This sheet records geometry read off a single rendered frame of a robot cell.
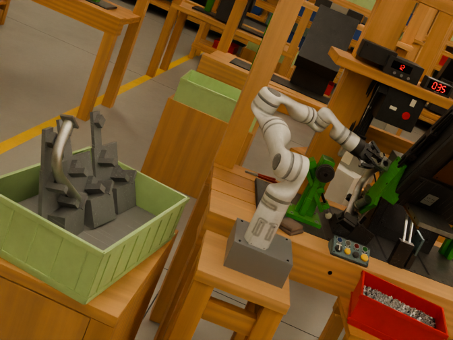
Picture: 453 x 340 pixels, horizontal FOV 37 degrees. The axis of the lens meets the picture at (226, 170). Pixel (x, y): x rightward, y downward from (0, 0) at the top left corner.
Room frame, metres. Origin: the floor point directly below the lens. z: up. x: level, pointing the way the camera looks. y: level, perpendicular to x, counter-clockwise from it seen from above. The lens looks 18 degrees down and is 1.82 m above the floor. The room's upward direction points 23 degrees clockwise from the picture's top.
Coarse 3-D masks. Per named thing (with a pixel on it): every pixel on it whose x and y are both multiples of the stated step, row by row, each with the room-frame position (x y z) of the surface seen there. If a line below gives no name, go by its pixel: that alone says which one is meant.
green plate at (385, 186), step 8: (392, 168) 2.65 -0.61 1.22; (400, 168) 2.59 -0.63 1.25; (384, 176) 2.66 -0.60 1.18; (392, 176) 2.60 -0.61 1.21; (400, 176) 2.60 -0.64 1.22; (376, 184) 2.67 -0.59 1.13; (384, 184) 2.60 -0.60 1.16; (392, 184) 2.59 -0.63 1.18; (368, 192) 2.67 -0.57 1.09; (376, 192) 2.61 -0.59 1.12; (384, 192) 2.59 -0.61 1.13; (392, 192) 2.60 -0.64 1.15; (392, 200) 2.60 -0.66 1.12
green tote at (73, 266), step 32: (0, 192) 1.76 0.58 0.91; (32, 192) 1.94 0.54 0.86; (160, 192) 2.18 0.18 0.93; (0, 224) 1.64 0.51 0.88; (32, 224) 1.62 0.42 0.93; (160, 224) 1.95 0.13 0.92; (0, 256) 1.63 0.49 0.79; (32, 256) 1.61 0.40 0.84; (64, 256) 1.59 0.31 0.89; (96, 256) 1.58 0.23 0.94; (128, 256) 1.77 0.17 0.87; (64, 288) 1.58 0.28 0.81; (96, 288) 1.61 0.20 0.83
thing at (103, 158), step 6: (102, 150) 2.09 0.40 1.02; (102, 156) 2.08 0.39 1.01; (108, 156) 2.10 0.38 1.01; (102, 162) 2.06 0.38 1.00; (108, 162) 2.06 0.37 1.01; (114, 162) 2.06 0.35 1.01; (114, 168) 2.15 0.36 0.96; (120, 168) 2.17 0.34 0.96; (114, 174) 2.14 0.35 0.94; (120, 174) 2.13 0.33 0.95; (126, 174) 2.13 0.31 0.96; (114, 180) 2.14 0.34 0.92; (120, 180) 2.14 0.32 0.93; (126, 180) 2.13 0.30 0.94
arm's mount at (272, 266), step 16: (240, 224) 2.16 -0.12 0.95; (240, 240) 2.02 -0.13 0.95; (272, 240) 2.14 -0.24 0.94; (288, 240) 2.20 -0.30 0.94; (224, 256) 2.07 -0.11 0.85; (240, 256) 2.01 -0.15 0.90; (256, 256) 2.01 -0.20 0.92; (272, 256) 2.01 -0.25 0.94; (288, 256) 2.07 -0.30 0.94; (240, 272) 2.01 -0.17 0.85; (256, 272) 2.01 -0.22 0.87; (272, 272) 2.01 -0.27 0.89; (288, 272) 2.02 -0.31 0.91
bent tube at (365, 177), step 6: (384, 156) 2.71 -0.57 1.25; (384, 162) 2.71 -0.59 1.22; (390, 162) 2.71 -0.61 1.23; (372, 168) 2.73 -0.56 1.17; (384, 168) 2.67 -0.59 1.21; (366, 174) 2.75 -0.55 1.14; (372, 174) 2.74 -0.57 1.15; (360, 180) 2.74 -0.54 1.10; (366, 180) 2.75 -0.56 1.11; (360, 186) 2.72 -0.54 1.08; (354, 192) 2.70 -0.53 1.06; (360, 192) 2.71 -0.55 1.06; (354, 198) 2.67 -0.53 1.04; (348, 204) 2.66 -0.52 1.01; (348, 210) 2.62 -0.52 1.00
